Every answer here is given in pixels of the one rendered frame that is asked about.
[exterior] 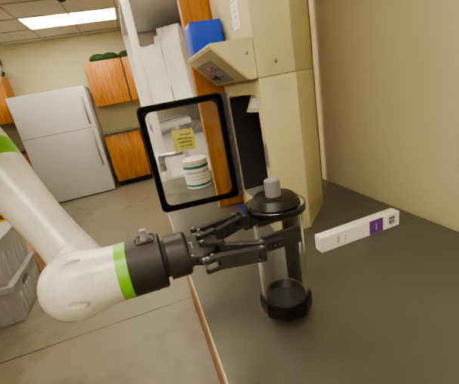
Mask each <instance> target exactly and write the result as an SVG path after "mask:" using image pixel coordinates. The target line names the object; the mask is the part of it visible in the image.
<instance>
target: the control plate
mask: <svg viewBox="0 0 459 384"><path fill-rule="evenodd" d="M211 67H212V68H213V69H212V68H211ZM197 69H198V70H199V71H200V72H201V73H203V74H204V75H206V76H207V77H208V78H210V79H211V80H212V79H213V77H214V78H215V76H214V75H216V76H217V77H219V76H220V77H221V76H223V75H224V76H225V77H223V78H220V79H221V81H219V80H218V79H217V81H216V80H213V82H214V83H216V84H221V83H225V82H231V81H234V79H232V78H231V77H230V76H229V75H227V74H226V73H225V72H223V71H222V70H221V69H220V68H219V67H217V66H216V65H215V64H213V63H212V62H211V61H210V62H207V63H206V64H204V65H202V66H200V67H198V68H197ZM208 69H210V70H208Z"/></svg>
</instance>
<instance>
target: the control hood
mask: <svg viewBox="0 0 459 384"><path fill-rule="evenodd" d="M210 61H211V62H212V63H213V64H215V65H216V66H217V67H219V68H220V69H221V70H222V71H223V72H225V73H226V74H227V75H229V76H230V77H231V78H232V79H234V81H231V82H225V83H221V84H216V83H214V82H213V80H211V79H210V78H208V77H207V76H206V75H204V74H203V73H201V72H200V71H199V70H198V69H197V68H198V67H200V66H202V65H204V64H206V63H207V62H210ZM186 62H188V64H189V65H190V66H192V67H193V68H194V69H195V70H196V71H198V72H199V73H201V74H202V75H204V76H205V77H206V78H207V79H208V80H209V81H211V82H212V83H214V84H215V85H217V86H220V85H228V84H232V83H236V82H244V81H248V80H253V79H257V68H256V61H255V55H254V50H253V39H252V38H251V37H247V38H241V39H236V40H227V41H222V42H217V43H210V44H208V45H207V46H205V47H204V48H202V49H201V50H200V51H199V52H198V53H196V54H195V55H193V56H192V57H190V58H189V59H188V60H187V61H186Z"/></svg>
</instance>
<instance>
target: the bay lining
mask: <svg viewBox="0 0 459 384"><path fill-rule="evenodd" d="M250 96H251V95H243V96H239V97H235V98H229V103H230V108H231V115H232V120H233V125H234V134H235V139H236V143H237V151H238V156H239V161H240V166H241V174H242V179H243V184H244V189H245V190H248V189H251V188H254V187H259V186H262V185H264V183H263V181H264V180H265V179H266V178H268V174H267V169H266V159H265V153H264V148H263V137H262V131H261V125H260V115H259V112H255V113H248V112H247V108H248V105H249V102H250Z"/></svg>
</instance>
